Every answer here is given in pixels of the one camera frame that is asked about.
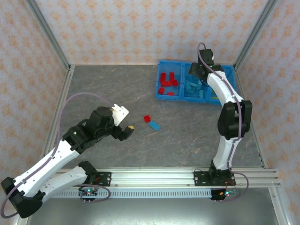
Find blue three-compartment plastic bin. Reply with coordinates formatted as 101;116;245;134
155;60;239;105

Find grey metal sheet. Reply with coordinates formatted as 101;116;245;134
25;198;282;225

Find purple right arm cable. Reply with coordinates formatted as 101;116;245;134
197;42;249;202

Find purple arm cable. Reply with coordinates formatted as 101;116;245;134
0;92;118;218
197;42;249;202

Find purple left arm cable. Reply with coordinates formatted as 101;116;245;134
0;92;118;218

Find aluminium side rail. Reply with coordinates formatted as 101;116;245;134
233;67;268;169
36;65;75;169

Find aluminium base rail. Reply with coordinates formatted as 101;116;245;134
53;167;282;188

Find slotted grey cable duct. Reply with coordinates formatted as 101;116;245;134
50;189;213;199

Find aluminium frame post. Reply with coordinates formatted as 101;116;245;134
24;0;72;71
234;0;281;71

